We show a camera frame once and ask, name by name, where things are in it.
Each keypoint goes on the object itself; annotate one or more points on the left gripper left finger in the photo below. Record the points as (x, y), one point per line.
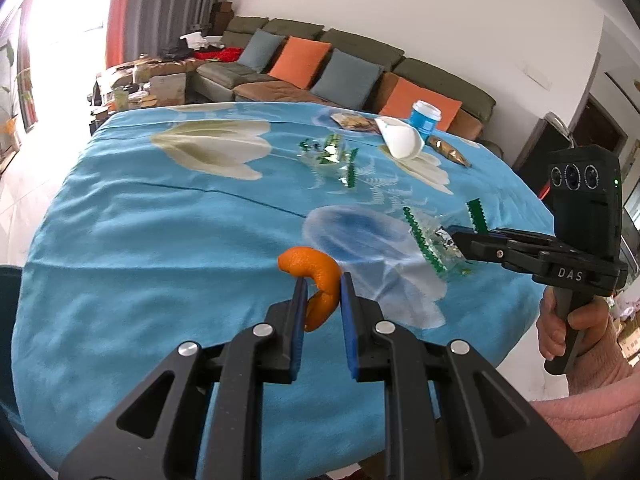
(198, 414)

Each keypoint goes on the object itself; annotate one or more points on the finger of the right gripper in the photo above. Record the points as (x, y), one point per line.
(480, 247)
(475, 232)

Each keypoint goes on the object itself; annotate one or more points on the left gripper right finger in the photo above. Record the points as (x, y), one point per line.
(448, 413)

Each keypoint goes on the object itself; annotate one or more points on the green clear snack wrapper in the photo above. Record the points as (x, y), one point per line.
(435, 243)

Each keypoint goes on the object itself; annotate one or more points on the white paper cup blue dots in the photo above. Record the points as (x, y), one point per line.
(402, 140)

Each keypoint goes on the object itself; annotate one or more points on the orange peel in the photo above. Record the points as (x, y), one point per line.
(307, 262)

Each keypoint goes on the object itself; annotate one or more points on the teal plastic trash bin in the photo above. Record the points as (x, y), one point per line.
(10, 285)

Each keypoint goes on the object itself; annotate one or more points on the pink sleeve right forearm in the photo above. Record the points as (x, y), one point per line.
(594, 418)

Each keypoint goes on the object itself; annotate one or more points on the right hand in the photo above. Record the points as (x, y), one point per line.
(598, 361)

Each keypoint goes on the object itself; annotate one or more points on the gold wrapper near cup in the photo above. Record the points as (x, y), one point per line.
(447, 150)

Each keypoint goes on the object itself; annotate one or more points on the small snack packet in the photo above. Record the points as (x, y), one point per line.
(354, 122)

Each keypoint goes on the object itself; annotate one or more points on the blue floral tablecloth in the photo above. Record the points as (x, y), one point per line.
(170, 225)

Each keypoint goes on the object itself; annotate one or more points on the blue grey cushion near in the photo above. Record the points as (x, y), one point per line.
(347, 80)

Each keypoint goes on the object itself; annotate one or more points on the blue grey cushion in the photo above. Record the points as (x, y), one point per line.
(347, 80)
(260, 49)

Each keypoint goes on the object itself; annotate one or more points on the orange cushion far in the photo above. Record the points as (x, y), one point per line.
(299, 61)

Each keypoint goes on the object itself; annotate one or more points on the dark green sectional sofa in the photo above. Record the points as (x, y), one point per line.
(466, 109)

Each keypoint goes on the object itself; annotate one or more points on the blue grey cushion far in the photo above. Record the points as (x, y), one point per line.
(260, 49)

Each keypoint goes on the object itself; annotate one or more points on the cluttered coffee table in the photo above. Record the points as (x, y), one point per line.
(142, 83)

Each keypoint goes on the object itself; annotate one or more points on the tall green potted plant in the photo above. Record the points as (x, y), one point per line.
(17, 101)

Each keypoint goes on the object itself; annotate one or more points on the grey orange curtain right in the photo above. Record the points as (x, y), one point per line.
(135, 27)

